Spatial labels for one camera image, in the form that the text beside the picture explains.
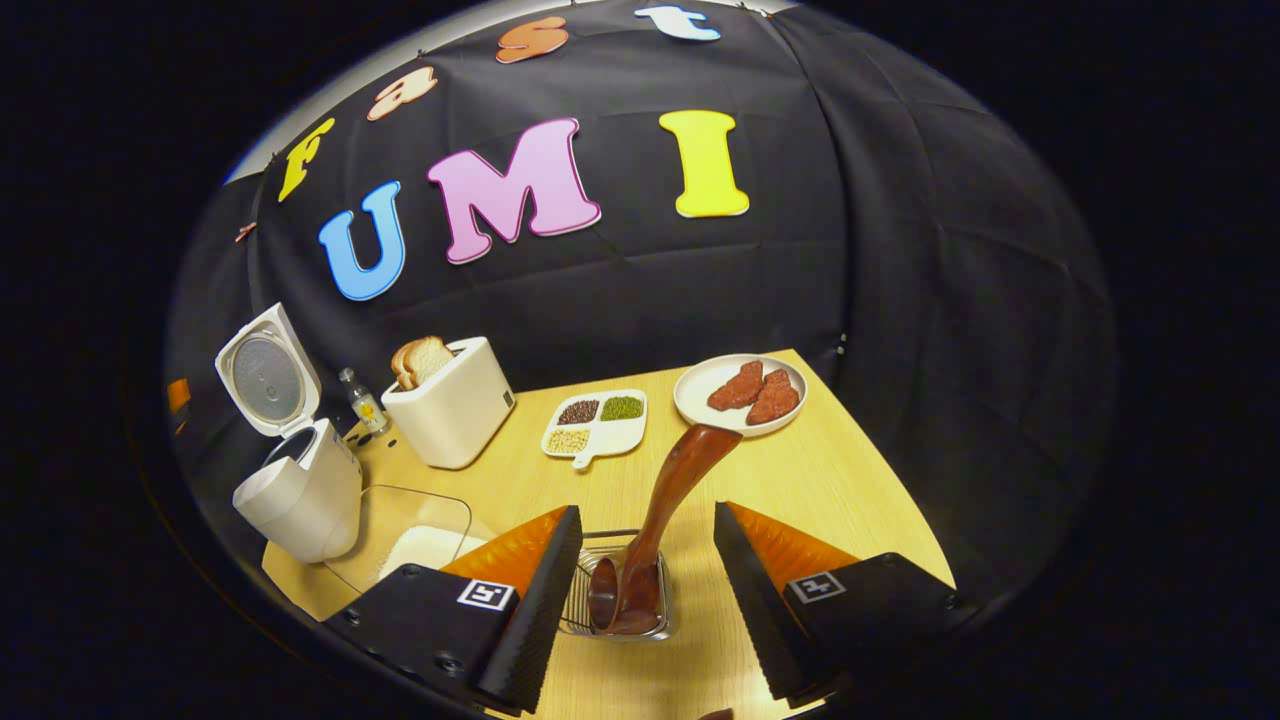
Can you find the white divided bean dish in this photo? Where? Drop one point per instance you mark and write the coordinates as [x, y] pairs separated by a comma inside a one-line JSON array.
[[603, 432]]

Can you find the round white plate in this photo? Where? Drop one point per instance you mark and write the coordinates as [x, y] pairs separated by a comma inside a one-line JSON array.
[[700, 385]]

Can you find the brown wooden spoon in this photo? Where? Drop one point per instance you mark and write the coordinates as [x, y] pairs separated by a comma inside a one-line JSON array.
[[680, 480]]

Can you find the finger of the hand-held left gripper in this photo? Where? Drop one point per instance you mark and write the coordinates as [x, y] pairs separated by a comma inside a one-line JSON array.
[[178, 396]]

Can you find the white toaster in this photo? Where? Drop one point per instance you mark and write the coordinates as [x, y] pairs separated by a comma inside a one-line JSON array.
[[455, 410]]

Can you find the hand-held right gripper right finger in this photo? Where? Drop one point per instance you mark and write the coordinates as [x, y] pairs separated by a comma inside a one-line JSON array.
[[760, 610]]

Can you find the copper cloth clip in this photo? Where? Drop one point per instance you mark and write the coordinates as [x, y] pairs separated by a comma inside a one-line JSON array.
[[245, 232]]

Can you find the toast bread slice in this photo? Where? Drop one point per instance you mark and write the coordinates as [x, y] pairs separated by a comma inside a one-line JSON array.
[[399, 368], [428, 358]]

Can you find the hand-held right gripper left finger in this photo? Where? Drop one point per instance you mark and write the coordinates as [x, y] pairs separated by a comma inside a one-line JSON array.
[[535, 620]]

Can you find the white rice cooker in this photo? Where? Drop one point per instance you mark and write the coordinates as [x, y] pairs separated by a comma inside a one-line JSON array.
[[300, 500]]

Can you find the red meat piece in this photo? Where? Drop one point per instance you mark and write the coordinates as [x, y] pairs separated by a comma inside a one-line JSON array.
[[738, 388], [775, 400]]

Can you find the clear plastic rice container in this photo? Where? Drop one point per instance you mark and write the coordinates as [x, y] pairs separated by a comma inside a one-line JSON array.
[[420, 545]]

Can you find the small glass bottle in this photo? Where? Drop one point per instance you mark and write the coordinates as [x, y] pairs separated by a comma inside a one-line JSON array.
[[366, 408]]

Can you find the black backdrop cloth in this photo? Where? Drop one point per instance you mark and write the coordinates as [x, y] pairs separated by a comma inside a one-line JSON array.
[[850, 280]]

